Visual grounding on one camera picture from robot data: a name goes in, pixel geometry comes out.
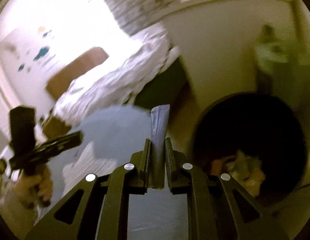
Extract grey foil sachet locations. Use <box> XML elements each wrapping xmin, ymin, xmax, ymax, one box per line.
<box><xmin>149</xmin><ymin>105</ymin><xmax>170</xmax><ymax>189</ymax></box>

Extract black trash bin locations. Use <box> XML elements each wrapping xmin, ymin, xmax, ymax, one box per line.
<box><xmin>190</xmin><ymin>92</ymin><xmax>308</xmax><ymax>206</ymax></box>

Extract person's left hand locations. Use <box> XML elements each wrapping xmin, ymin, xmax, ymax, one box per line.
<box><xmin>13</xmin><ymin>164</ymin><xmax>53</xmax><ymax>209</ymax></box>

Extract brown wooden headboard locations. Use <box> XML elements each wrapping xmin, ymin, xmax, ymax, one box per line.
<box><xmin>42</xmin><ymin>47</ymin><xmax>108</xmax><ymax>140</ymax></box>

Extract round grey blue table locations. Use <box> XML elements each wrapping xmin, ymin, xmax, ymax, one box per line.
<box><xmin>44</xmin><ymin>104</ymin><xmax>191</xmax><ymax>240</ymax></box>

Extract bed with white duvet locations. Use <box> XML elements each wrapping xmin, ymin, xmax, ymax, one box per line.
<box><xmin>52</xmin><ymin>22</ymin><xmax>180</xmax><ymax>126</ymax></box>

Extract green spray bottle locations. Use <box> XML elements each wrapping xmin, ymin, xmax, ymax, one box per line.
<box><xmin>254</xmin><ymin>24</ymin><xmax>295</xmax><ymax>82</ymax></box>

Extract white desk cabinet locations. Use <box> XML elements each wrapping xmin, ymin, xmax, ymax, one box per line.
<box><xmin>156</xmin><ymin>0</ymin><xmax>296</xmax><ymax>109</ymax></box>

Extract wall stickers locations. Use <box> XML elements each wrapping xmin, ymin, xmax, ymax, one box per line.
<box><xmin>2</xmin><ymin>26</ymin><xmax>56</xmax><ymax>73</ymax></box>

